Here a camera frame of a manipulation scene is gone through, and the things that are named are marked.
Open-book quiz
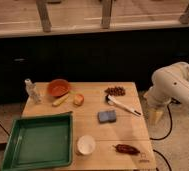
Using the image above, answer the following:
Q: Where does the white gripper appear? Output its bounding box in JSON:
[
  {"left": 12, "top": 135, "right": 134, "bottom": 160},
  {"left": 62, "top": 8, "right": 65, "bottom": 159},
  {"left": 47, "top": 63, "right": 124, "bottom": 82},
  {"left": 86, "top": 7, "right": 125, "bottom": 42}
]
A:
[{"left": 144, "top": 87, "right": 170, "bottom": 125}]

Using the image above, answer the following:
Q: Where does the blue sponge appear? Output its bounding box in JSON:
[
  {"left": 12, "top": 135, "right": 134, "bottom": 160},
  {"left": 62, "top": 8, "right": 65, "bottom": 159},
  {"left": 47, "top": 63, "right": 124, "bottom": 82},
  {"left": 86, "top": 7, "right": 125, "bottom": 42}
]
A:
[{"left": 98, "top": 110, "right": 116, "bottom": 123}]

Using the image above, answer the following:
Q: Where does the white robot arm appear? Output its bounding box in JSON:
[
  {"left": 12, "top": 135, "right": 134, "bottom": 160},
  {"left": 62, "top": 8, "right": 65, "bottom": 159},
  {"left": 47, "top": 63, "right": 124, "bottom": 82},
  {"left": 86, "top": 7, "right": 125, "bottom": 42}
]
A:
[{"left": 144, "top": 62, "right": 189, "bottom": 124}]

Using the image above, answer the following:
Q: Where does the green plastic tray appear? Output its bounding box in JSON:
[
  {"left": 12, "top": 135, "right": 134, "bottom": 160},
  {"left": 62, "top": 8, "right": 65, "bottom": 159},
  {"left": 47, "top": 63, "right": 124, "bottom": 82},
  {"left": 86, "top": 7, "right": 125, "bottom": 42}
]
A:
[{"left": 0, "top": 112, "right": 73, "bottom": 171}]

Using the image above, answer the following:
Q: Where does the white cup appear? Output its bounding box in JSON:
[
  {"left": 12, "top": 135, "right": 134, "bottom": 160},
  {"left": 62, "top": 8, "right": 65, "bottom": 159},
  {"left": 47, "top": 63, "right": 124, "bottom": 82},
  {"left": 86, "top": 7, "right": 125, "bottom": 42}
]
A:
[{"left": 76, "top": 135, "right": 96, "bottom": 155}]

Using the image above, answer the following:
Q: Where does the orange fruit piece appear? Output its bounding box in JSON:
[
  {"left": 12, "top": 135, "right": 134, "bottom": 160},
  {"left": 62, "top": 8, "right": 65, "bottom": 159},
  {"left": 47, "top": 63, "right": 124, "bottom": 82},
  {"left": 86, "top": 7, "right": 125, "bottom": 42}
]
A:
[{"left": 73, "top": 94, "right": 84, "bottom": 106}]

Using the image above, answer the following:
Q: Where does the wooden table leg right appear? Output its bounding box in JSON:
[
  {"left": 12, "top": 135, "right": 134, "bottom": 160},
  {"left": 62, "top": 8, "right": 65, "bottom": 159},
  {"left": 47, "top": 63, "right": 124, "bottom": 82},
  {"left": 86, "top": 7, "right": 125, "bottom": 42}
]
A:
[{"left": 179, "top": 3, "right": 189, "bottom": 24}]

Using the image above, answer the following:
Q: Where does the wooden table leg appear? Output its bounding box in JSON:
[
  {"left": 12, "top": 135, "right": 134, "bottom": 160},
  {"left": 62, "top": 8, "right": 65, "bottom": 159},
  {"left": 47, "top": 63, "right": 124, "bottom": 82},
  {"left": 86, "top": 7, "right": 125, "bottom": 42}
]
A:
[
  {"left": 101, "top": 0, "right": 112, "bottom": 29},
  {"left": 36, "top": 0, "right": 51, "bottom": 32},
  {"left": 179, "top": 3, "right": 189, "bottom": 24}
]

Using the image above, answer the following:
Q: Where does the orange bowl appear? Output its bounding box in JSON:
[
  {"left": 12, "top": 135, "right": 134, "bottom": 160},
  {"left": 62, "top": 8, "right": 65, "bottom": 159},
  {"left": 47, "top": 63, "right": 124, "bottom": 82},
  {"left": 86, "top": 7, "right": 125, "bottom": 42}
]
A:
[{"left": 47, "top": 79, "right": 71, "bottom": 97}]

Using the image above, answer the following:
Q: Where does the wooden table leg middle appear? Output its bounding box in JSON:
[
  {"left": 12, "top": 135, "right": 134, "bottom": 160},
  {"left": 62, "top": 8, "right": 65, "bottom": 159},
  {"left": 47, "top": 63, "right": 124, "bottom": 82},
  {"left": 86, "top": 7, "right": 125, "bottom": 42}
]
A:
[{"left": 101, "top": 0, "right": 112, "bottom": 29}]

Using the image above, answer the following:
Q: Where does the wooden table leg left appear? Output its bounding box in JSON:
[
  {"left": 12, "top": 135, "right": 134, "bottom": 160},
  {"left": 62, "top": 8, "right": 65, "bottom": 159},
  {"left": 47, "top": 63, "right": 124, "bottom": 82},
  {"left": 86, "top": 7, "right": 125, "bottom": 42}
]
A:
[{"left": 36, "top": 0, "right": 51, "bottom": 32}]

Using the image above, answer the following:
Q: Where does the black cable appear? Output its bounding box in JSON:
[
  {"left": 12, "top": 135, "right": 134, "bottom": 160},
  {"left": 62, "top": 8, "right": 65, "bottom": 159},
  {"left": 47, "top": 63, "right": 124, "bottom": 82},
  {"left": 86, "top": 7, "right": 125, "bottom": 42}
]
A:
[{"left": 149, "top": 99, "right": 182, "bottom": 171}]

